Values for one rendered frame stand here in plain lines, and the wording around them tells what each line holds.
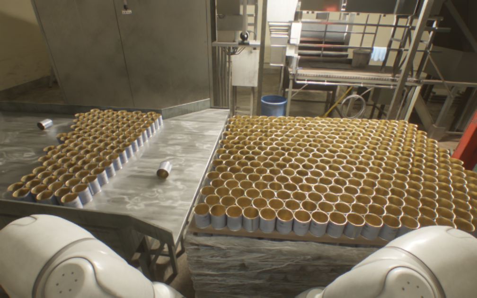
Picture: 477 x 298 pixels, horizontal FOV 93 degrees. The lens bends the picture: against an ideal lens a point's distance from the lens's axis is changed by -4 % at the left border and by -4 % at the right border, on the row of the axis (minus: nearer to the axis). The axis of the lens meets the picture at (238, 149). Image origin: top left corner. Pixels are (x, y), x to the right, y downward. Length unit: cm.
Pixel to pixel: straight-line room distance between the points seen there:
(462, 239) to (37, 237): 76
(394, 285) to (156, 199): 106
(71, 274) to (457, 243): 63
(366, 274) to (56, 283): 45
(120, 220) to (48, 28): 376
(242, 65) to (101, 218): 303
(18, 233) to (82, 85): 400
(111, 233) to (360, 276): 109
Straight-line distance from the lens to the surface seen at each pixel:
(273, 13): 380
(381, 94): 486
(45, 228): 57
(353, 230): 107
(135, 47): 384
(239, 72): 376
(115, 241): 133
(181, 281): 223
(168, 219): 115
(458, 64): 513
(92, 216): 122
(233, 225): 102
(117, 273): 45
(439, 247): 55
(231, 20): 324
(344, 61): 515
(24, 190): 154
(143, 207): 124
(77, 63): 442
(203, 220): 103
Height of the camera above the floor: 189
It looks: 30 degrees down
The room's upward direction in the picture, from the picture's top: 1 degrees clockwise
